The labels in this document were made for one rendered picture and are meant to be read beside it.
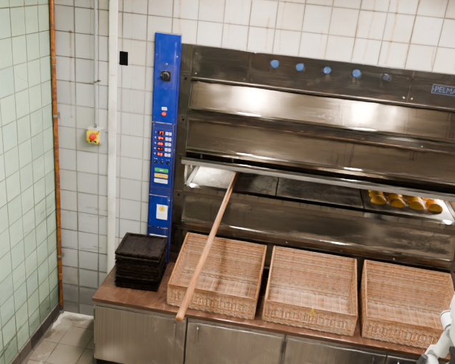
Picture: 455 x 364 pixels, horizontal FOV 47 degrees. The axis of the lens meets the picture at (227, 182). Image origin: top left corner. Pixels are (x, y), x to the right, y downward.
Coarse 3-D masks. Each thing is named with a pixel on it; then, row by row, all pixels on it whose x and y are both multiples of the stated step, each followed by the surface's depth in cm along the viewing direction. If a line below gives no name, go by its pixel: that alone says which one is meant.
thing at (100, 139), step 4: (88, 128) 338; (92, 128) 339; (96, 128) 340; (100, 128) 341; (104, 128) 343; (88, 132) 338; (92, 132) 338; (100, 132) 338; (104, 132) 344; (88, 136) 339; (96, 136) 339; (100, 136) 339; (104, 136) 345; (88, 140) 340; (92, 140) 340; (96, 140) 340; (100, 140) 340; (104, 140) 346
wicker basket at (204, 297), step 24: (192, 240) 359; (216, 240) 356; (192, 264) 360; (216, 264) 358; (240, 264) 356; (168, 288) 322; (216, 288) 346; (240, 288) 348; (216, 312) 322; (240, 312) 319
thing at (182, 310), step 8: (232, 184) 352; (224, 200) 327; (224, 208) 317; (216, 224) 296; (208, 240) 277; (208, 248) 270; (200, 264) 255; (200, 272) 250; (192, 280) 241; (192, 288) 236; (184, 296) 230; (184, 304) 224; (184, 312) 220; (176, 320) 217
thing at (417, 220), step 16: (208, 192) 349; (224, 192) 347; (240, 192) 348; (304, 208) 342; (320, 208) 341; (336, 208) 339; (352, 208) 341; (416, 224) 335; (432, 224) 333; (448, 224) 332
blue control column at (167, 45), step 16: (160, 32) 313; (160, 48) 316; (176, 48) 315; (160, 64) 320; (176, 64) 318; (160, 80) 323; (176, 80) 322; (160, 96) 327; (176, 96) 325; (160, 112) 331; (176, 112) 329; (160, 128) 334; (176, 128) 335; (160, 192) 351; (160, 224) 359
